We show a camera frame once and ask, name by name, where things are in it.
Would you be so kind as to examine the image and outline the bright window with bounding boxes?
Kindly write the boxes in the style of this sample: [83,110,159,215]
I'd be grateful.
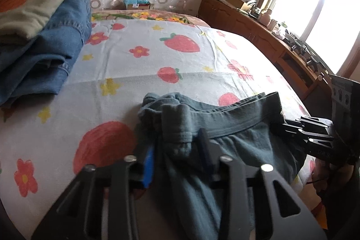
[258,0,360,76]

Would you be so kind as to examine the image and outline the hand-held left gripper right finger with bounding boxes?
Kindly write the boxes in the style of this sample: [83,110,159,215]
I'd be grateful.
[198,129,328,240]

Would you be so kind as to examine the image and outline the folded grey garment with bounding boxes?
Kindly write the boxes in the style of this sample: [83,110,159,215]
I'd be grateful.
[0,0,90,45]

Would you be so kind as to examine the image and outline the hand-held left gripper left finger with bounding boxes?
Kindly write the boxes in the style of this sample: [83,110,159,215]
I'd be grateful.
[31,144,155,240]

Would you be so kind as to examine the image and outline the folded blue jeans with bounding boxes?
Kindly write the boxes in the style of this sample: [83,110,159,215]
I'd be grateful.
[0,0,93,109]

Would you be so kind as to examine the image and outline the person's right hand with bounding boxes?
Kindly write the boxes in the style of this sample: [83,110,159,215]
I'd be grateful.
[328,164,354,195]

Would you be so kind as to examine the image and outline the clutter of small cabinet items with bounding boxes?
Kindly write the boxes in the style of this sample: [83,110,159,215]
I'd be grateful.
[207,0,330,81]

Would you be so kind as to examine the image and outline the wooden side cabinet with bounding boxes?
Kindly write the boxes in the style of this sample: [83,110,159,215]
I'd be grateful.
[198,0,333,101]

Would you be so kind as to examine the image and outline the pink floral blanket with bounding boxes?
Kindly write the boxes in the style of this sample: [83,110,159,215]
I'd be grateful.
[91,10,212,29]

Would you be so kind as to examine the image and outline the white strawberry print sheet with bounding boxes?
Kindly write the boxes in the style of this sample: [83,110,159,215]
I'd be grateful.
[0,18,310,240]

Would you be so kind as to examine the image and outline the open cardboard box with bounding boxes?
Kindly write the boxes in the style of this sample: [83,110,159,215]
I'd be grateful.
[222,0,251,10]

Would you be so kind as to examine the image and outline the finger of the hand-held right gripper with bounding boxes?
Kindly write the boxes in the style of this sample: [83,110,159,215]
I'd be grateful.
[283,116,335,131]
[268,123,337,155]

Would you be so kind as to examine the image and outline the teal grey pants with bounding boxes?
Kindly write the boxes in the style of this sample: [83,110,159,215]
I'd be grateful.
[137,92,309,240]

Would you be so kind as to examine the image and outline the small cardboard box blue packs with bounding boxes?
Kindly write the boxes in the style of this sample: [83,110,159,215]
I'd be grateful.
[124,0,155,11]

